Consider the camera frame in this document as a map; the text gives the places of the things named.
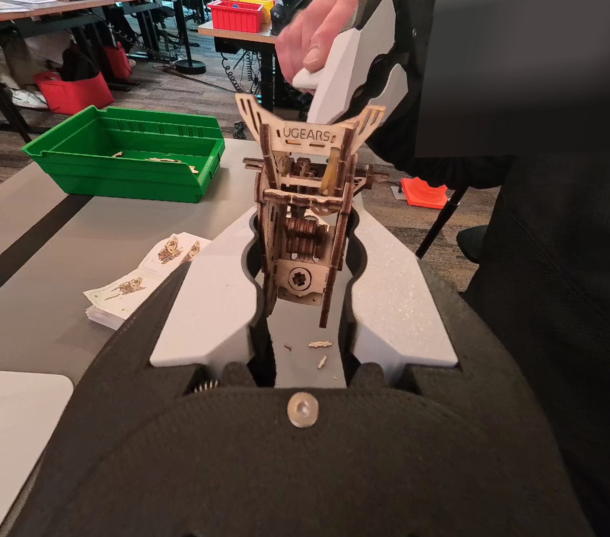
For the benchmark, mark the red storage bin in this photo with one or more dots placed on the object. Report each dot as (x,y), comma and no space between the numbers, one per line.
(236,17)

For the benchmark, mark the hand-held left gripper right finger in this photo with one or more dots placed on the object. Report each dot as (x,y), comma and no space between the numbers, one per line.
(405,308)

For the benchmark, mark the wooden mechanical model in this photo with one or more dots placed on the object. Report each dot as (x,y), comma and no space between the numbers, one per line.
(305,136)

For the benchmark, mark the green plastic bin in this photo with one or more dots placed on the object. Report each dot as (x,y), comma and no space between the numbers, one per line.
(119,184)

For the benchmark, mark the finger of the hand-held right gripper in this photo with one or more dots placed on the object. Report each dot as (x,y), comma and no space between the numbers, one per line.
(379,22)
(338,79)

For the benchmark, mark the white document stand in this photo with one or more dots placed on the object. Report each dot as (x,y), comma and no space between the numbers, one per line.
(28,427)

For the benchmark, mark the yellow storage bin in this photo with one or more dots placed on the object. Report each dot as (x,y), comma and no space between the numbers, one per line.
(267,5)

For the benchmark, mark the long notched wooden bar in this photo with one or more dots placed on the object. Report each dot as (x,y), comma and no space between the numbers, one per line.
(319,344)

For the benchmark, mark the small wooden workbench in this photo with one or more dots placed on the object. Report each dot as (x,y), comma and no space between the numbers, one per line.
(238,34)

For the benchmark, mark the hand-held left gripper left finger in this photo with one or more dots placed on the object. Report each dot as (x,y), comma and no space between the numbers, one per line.
(200,308)

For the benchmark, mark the person's right forearm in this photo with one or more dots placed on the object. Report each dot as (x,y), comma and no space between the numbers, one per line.
(443,170)

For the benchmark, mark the red fabric bag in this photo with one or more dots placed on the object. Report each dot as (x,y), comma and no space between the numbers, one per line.
(117,63)
(71,93)

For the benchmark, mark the black stand pole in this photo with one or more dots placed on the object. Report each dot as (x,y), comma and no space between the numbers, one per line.
(441,222)
(190,66)

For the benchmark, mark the long wooden workbench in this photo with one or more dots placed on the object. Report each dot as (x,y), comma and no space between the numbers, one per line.
(71,5)

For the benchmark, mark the illustrated instruction booklet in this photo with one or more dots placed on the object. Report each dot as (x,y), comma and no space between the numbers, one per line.
(119,289)

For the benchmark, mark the orange traffic cone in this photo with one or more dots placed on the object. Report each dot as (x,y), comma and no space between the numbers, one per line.
(424,194)

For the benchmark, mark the person's right hand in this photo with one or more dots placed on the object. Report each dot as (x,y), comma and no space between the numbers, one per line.
(305,36)

